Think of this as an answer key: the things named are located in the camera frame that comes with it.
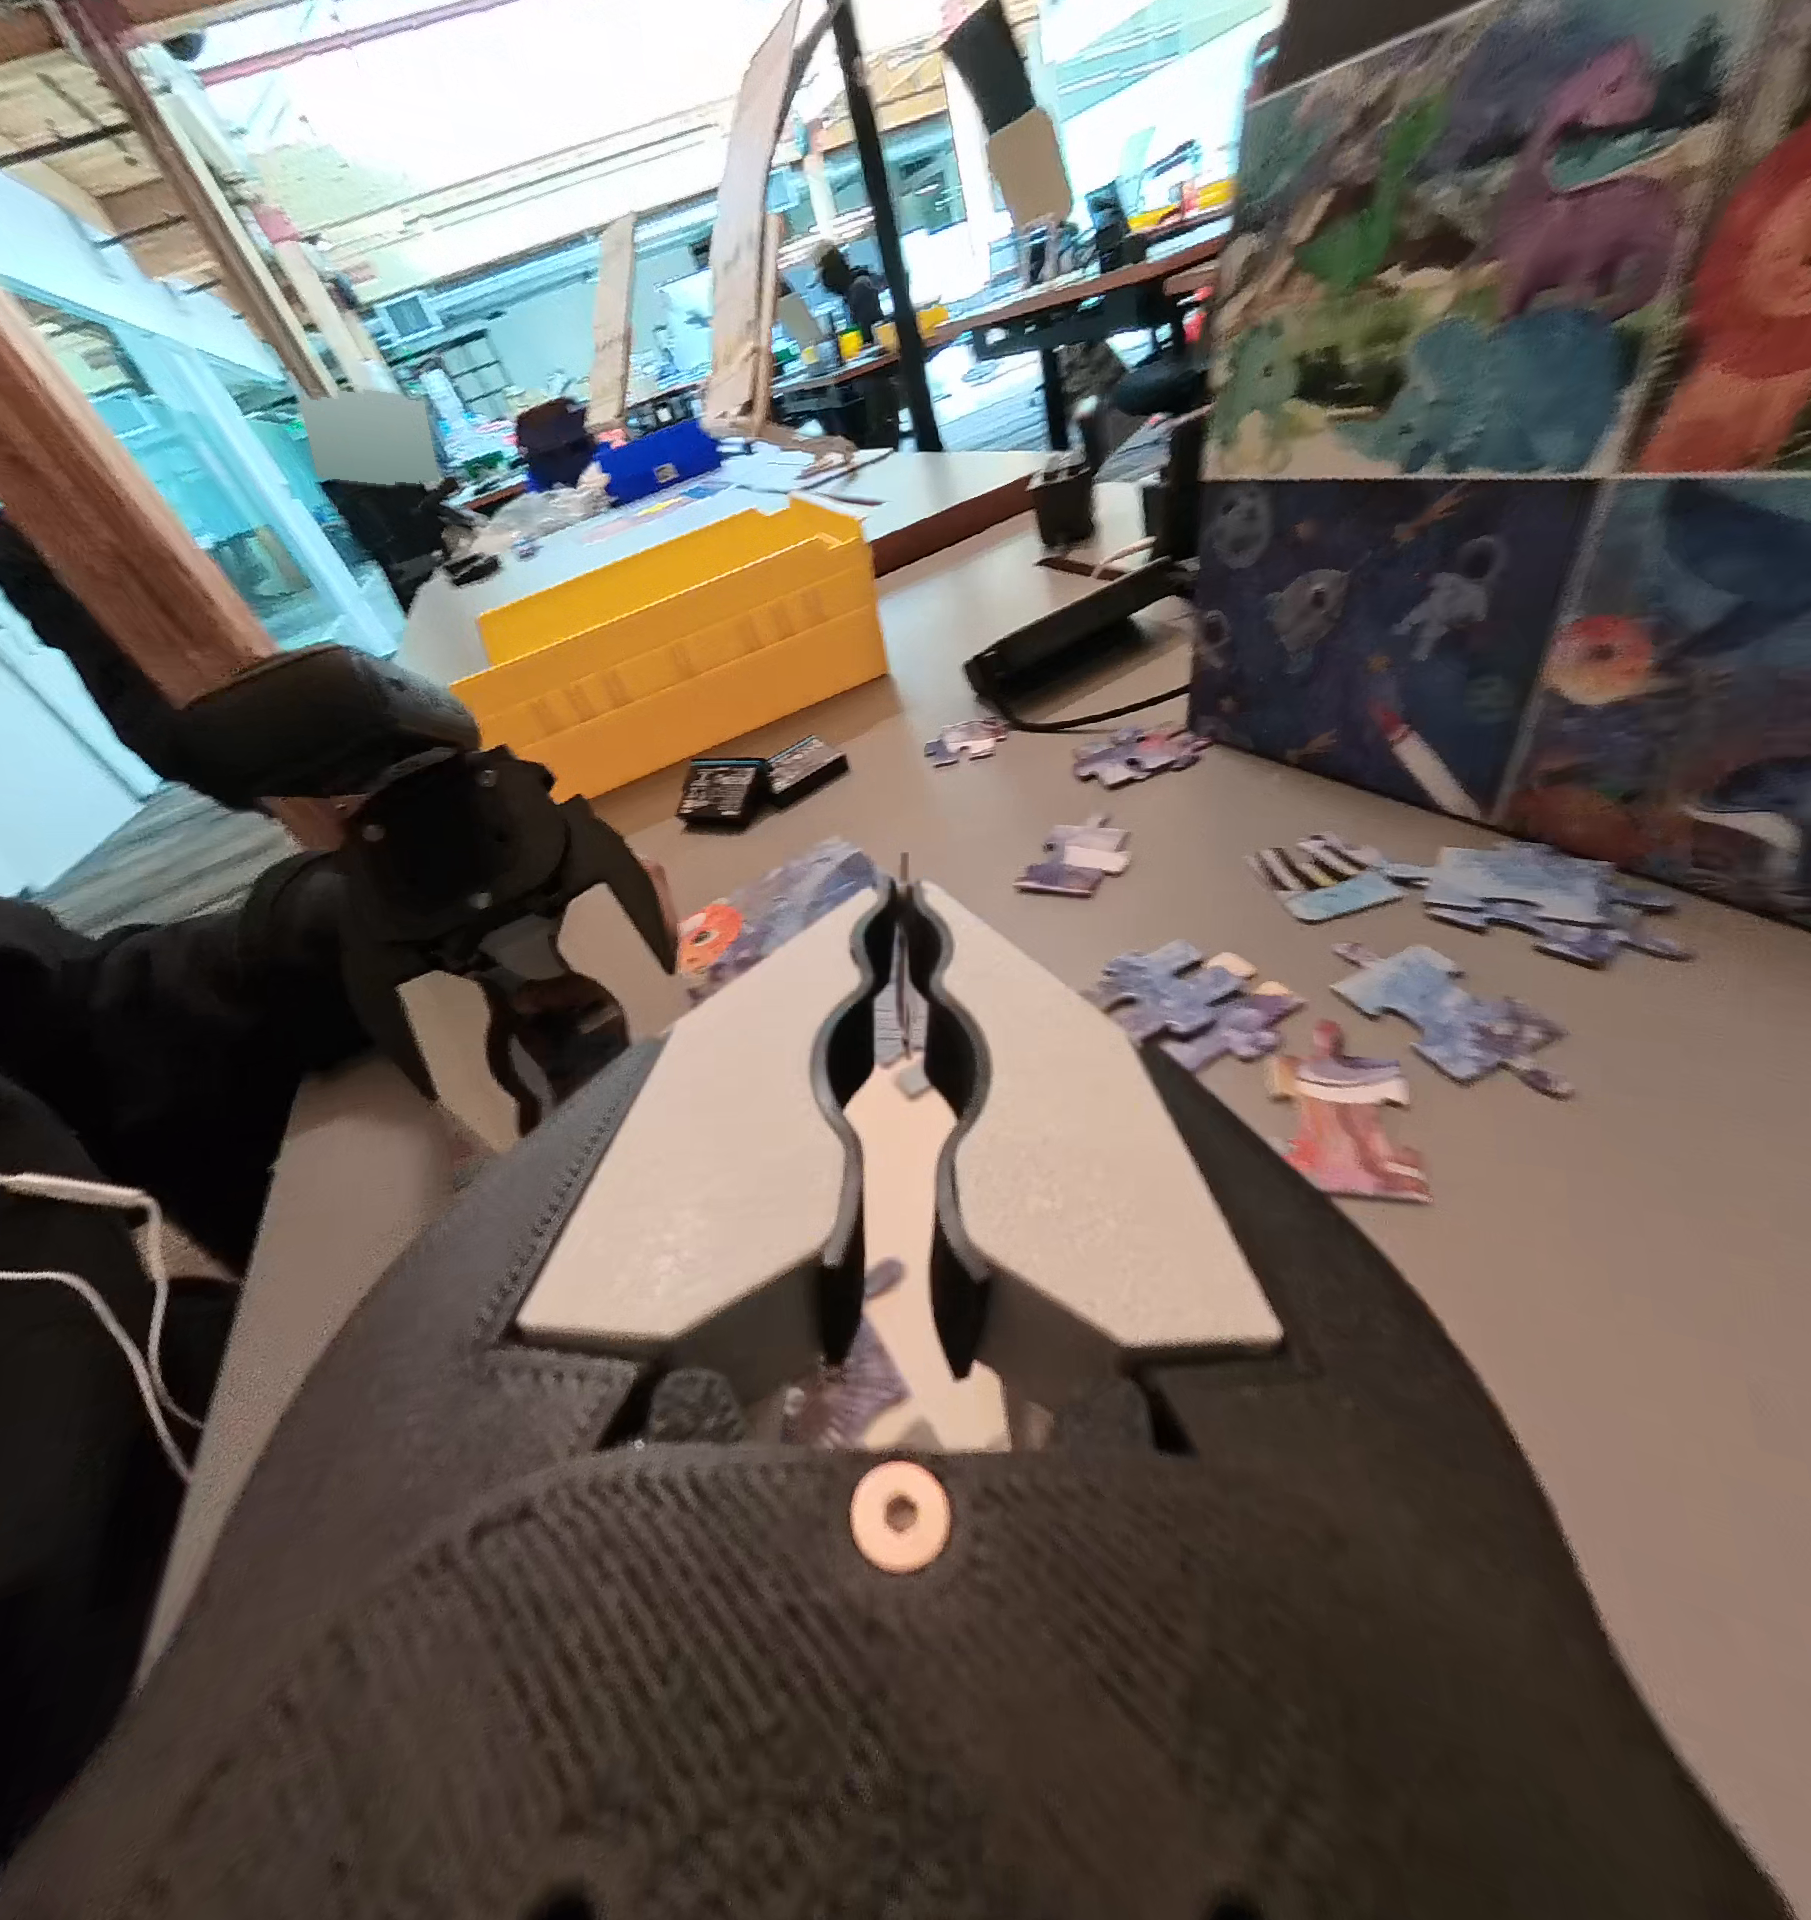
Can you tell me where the cardboard panel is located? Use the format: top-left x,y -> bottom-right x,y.
702,0 -> 807,440
589,210 -> 641,433

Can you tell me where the black charging hub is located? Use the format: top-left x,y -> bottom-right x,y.
965,563 -> 1196,701

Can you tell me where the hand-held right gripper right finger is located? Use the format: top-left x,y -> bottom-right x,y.
910,883 -> 1287,1378

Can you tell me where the black braided cable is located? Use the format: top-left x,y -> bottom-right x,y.
995,682 -> 1201,741

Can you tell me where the wooden post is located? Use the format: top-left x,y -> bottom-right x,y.
0,224 -> 287,710

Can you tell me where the white patch blue puzzle piece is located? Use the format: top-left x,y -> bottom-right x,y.
1013,813 -> 1134,901

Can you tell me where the large yellow storage bin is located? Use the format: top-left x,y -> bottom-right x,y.
451,495 -> 890,806

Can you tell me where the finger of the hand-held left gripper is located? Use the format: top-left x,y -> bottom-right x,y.
477,959 -> 554,1137
522,918 -> 634,1055

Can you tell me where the person's dark clothing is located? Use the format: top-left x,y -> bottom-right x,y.
0,885 -> 296,1910

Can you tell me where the pile of loose puzzle pieces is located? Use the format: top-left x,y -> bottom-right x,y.
1093,840 -> 1696,1205

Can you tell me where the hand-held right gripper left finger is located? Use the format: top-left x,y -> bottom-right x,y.
515,879 -> 908,1370

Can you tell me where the black office chair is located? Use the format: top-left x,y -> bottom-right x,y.
1107,358 -> 1217,456

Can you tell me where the illustrated puzzle box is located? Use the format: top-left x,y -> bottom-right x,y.
1191,0 -> 1811,950

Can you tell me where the person's left forearm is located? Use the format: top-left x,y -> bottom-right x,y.
0,854 -> 397,1201

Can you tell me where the white thin cable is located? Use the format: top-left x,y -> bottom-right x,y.
0,1162 -> 205,1483

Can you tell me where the black pole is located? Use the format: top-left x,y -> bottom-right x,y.
831,0 -> 947,456

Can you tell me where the ocean jigsaw puzzle board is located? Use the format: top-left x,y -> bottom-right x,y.
678,840 -> 887,1004

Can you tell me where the blue storage bin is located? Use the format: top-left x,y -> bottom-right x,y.
605,422 -> 728,506

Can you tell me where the striped fish puzzle piece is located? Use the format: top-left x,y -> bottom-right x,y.
1248,837 -> 1411,924

